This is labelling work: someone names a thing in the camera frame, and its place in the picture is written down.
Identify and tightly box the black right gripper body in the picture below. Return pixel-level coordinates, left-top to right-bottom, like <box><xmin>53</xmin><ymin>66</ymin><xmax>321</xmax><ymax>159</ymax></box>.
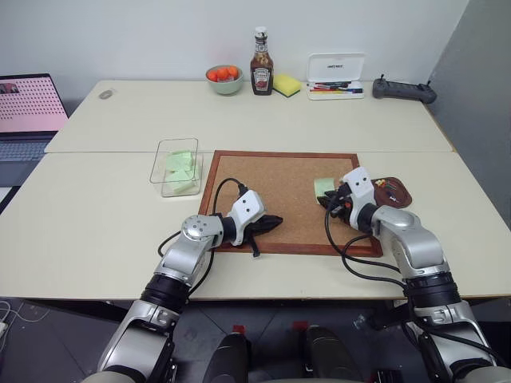
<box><xmin>329</xmin><ymin>184</ymin><xmax>355</xmax><ymax>222</ymax></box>

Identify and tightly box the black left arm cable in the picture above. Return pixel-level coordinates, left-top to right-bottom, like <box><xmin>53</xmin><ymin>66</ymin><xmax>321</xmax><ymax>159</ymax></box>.
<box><xmin>158</xmin><ymin>177</ymin><xmax>249</xmax><ymax>259</ymax></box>

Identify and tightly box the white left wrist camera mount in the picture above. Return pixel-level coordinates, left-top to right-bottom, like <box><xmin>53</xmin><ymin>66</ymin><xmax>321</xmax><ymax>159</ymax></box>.
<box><xmin>228</xmin><ymin>190</ymin><xmax>267</xmax><ymax>247</ymax></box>

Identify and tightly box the clear plastic box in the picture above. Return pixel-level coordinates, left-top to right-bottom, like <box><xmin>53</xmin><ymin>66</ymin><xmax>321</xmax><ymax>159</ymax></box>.
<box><xmin>149</xmin><ymin>137</ymin><xmax>202</xmax><ymax>199</ymax></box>

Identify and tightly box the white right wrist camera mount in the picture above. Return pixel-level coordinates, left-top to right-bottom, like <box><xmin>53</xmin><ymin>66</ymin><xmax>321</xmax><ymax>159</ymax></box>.
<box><xmin>343</xmin><ymin>167</ymin><xmax>378</xmax><ymax>209</ymax></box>

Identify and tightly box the brown oval tray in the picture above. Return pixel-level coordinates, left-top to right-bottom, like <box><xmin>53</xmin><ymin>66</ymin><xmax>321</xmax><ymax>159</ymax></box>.
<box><xmin>370</xmin><ymin>177</ymin><xmax>414</xmax><ymax>209</ymax></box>

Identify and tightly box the grey remote controller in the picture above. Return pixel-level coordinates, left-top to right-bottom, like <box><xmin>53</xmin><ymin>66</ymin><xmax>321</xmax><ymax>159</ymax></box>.
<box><xmin>372</xmin><ymin>73</ymin><xmax>438</xmax><ymax>105</ymax></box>

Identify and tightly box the open laptop pink screen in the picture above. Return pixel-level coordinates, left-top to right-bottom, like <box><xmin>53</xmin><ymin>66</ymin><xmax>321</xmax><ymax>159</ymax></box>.
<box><xmin>0</xmin><ymin>73</ymin><xmax>70</xmax><ymax>163</ymax></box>

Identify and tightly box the yellow green sponge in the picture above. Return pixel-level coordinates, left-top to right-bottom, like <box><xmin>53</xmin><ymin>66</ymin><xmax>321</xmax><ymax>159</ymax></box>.
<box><xmin>272</xmin><ymin>73</ymin><xmax>303</xmax><ymax>99</ymax></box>

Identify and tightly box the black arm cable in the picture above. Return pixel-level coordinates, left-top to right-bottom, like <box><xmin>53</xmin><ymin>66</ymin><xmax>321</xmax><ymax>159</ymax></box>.
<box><xmin>158</xmin><ymin>177</ymin><xmax>249</xmax><ymax>259</ymax></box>
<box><xmin>324</xmin><ymin>206</ymin><xmax>409</xmax><ymax>289</ymax></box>

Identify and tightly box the green sticky note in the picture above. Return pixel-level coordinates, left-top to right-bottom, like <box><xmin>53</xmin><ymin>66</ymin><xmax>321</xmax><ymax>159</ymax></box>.
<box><xmin>166</xmin><ymin>180</ymin><xmax>200</xmax><ymax>197</ymax></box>
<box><xmin>164</xmin><ymin>148</ymin><xmax>197</xmax><ymax>173</ymax></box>
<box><xmin>164</xmin><ymin>168</ymin><xmax>193</xmax><ymax>184</ymax></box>
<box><xmin>313</xmin><ymin>176</ymin><xmax>336</xmax><ymax>199</ymax></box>

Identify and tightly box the white open marker case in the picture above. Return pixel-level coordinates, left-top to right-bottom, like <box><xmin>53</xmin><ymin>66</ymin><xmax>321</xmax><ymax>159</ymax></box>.
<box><xmin>306</xmin><ymin>52</ymin><xmax>366</xmax><ymax>101</ymax></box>

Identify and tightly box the wood-framed cork board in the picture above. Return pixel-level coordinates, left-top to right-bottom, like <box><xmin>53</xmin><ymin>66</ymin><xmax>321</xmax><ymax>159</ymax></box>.
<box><xmin>197</xmin><ymin>149</ymin><xmax>384</xmax><ymax>258</ymax></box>

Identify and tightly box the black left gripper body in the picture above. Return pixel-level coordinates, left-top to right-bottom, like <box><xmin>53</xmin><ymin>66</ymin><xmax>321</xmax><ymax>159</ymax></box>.
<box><xmin>244</xmin><ymin>217</ymin><xmax>269</xmax><ymax>239</ymax></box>

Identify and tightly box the ketchup bottle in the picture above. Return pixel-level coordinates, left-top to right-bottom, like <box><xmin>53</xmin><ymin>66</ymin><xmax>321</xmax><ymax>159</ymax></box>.
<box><xmin>249</xmin><ymin>26</ymin><xmax>275</xmax><ymax>97</ymax></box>

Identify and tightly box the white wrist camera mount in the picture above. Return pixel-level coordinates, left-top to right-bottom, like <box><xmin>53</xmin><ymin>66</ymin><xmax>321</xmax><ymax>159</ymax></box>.
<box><xmin>343</xmin><ymin>167</ymin><xmax>378</xmax><ymax>209</ymax></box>
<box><xmin>228</xmin><ymin>190</ymin><xmax>267</xmax><ymax>247</ymax></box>

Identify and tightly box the dark rounded shape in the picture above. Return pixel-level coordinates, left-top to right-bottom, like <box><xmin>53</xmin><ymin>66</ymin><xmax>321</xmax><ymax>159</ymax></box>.
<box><xmin>298</xmin><ymin>323</ymin><xmax>354</xmax><ymax>383</ymax></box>
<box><xmin>208</xmin><ymin>330</ymin><xmax>253</xmax><ymax>383</ymax></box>

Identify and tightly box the pale green bowl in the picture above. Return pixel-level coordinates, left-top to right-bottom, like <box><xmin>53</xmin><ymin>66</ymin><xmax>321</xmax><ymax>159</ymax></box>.
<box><xmin>205</xmin><ymin>65</ymin><xmax>244</xmax><ymax>97</ymax></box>

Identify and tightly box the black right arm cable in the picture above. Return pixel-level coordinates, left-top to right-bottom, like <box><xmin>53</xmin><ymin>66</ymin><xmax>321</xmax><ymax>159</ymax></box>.
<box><xmin>324</xmin><ymin>206</ymin><xmax>409</xmax><ymax>289</ymax></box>

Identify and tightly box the thin black dangling wire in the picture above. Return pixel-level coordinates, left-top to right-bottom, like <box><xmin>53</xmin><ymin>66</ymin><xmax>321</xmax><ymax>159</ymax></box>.
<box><xmin>246</xmin><ymin>232</ymin><xmax>262</xmax><ymax>261</ymax></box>

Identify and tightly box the white cable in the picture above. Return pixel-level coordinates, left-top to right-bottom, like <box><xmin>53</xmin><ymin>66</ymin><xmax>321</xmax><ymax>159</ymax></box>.
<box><xmin>0</xmin><ymin>299</ymin><xmax>26</xmax><ymax>334</ymax></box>

